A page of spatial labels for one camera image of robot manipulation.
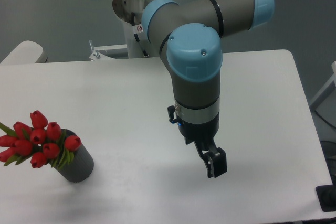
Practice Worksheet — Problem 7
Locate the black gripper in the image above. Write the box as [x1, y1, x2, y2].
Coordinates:
[167, 106, 227, 178]

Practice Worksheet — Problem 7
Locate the red tulip bouquet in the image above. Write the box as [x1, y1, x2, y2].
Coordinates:
[1, 110, 82, 169]

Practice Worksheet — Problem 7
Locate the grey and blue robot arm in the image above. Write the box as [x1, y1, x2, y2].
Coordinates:
[114, 0, 275, 178]

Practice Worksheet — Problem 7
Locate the grey ribbed vase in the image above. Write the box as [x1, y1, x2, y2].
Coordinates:
[48, 129, 94, 183]

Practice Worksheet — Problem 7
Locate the white chair armrest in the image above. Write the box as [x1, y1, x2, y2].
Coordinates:
[1, 40, 48, 66]

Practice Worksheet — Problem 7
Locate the black cable grommet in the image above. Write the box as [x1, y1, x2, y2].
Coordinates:
[316, 185, 335, 212]

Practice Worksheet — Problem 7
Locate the white metal base bracket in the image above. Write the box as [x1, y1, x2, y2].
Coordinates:
[89, 40, 128, 61]

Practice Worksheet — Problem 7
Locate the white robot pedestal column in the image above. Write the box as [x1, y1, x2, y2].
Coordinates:
[112, 0, 158, 58]

